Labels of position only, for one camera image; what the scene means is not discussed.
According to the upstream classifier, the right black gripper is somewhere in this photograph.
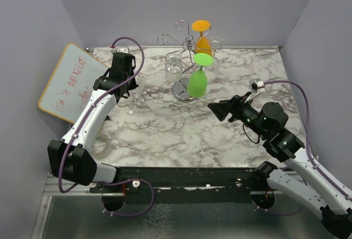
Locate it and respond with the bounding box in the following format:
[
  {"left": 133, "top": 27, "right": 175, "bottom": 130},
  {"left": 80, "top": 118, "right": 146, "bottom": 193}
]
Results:
[{"left": 208, "top": 91, "right": 269, "bottom": 138}]

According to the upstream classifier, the green plastic wine glass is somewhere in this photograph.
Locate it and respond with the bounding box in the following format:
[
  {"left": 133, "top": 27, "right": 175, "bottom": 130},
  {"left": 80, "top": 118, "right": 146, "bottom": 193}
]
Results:
[{"left": 186, "top": 53, "right": 213, "bottom": 98}]

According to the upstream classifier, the clear wine glass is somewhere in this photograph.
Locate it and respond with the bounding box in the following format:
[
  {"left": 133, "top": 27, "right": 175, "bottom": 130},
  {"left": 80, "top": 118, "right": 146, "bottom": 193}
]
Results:
[
  {"left": 125, "top": 75, "right": 145, "bottom": 115},
  {"left": 165, "top": 53, "right": 183, "bottom": 82},
  {"left": 210, "top": 37, "right": 224, "bottom": 75}
]

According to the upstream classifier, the orange plastic wine glass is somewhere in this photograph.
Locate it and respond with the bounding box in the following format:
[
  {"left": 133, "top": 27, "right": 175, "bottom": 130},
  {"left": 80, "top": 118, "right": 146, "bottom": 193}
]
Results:
[{"left": 191, "top": 20, "right": 213, "bottom": 56}]

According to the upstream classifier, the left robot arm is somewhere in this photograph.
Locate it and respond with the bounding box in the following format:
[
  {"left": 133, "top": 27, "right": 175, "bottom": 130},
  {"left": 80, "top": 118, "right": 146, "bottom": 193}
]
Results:
[{"left": 47, "top": 52, "right": 138, "bottom": 192}]

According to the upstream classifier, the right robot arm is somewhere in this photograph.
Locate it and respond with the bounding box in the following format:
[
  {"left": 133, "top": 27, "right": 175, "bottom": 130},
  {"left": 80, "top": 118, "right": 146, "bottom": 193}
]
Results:
[{"left": 208, "top": 95, "right": 351, "bottom": 238}]

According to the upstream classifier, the chrome wine glass rack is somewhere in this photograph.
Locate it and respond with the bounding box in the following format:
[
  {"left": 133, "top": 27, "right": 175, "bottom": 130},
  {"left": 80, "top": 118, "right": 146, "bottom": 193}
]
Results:
[{"left": 157, "top": 20, "right": 216, "bottom": 103}]

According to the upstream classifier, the clear tape roll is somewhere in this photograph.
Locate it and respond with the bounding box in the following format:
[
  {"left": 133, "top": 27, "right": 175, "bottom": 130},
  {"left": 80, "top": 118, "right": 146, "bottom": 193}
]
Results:
[{"left": 91, "top": 134, "right": 112, "bottom": 160}]

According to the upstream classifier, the small whiteboard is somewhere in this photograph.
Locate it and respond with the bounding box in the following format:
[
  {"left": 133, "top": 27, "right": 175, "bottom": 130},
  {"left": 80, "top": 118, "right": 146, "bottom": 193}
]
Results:
[{"left": 38, "top": 43, "right": 108, "bottom": 123}]

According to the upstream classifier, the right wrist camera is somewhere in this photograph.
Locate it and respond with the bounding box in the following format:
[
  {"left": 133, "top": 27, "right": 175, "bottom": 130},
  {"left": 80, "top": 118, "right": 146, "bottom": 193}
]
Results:
[{"left": 249, "top": 79, "right": 265, "bottom": 94}]

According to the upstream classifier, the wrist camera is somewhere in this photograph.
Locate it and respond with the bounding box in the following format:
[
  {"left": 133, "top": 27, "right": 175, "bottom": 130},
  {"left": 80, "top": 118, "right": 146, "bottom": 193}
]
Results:
[
  {"left": 109, "top": 46, "right": 130, "bottom": 54},
  {"left": 249, "top": 79, "right": 265, "bottom": 94}
]

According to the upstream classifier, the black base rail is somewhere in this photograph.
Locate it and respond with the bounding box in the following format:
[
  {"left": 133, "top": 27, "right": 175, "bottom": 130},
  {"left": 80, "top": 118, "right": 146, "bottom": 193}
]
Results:
[{"left": 90, "top": 167, "right": 269, "bottom": 204}]

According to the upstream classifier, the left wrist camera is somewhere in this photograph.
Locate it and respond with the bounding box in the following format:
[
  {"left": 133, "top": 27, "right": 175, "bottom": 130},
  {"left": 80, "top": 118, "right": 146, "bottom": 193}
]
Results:
[{"left": 109, "top": 46, "right": 130, "bottom": 54}]

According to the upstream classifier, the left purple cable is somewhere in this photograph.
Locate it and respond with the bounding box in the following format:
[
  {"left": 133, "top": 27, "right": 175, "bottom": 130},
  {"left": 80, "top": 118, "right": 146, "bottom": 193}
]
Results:
[{"left": 57, "top": 36, "right": 145, "bottom": 194}]

